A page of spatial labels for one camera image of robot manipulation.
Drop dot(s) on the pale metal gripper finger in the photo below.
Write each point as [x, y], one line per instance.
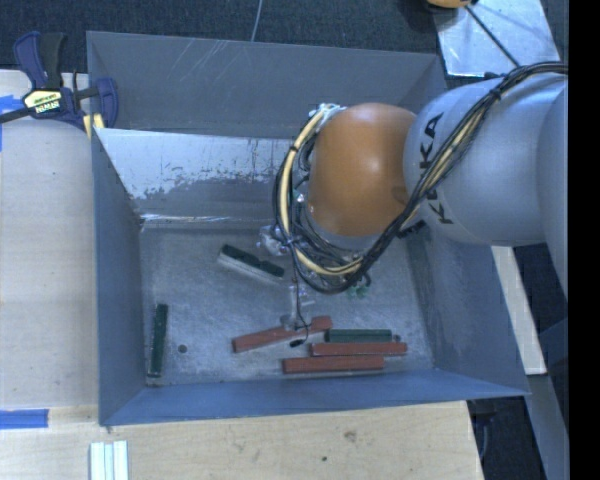
[272, 241]
[294, 313]

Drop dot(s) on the dark green flat block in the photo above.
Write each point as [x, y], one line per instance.
[360, 336]
[158, 340]
[252, 263]

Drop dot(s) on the red-brown flat block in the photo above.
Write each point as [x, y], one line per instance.
[332, 364]
[360, 349]
[265, 339]

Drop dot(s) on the grey metal bin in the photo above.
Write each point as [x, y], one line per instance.
[220, 93]

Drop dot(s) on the pale wood flat board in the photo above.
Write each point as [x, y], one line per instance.
[45, 268]

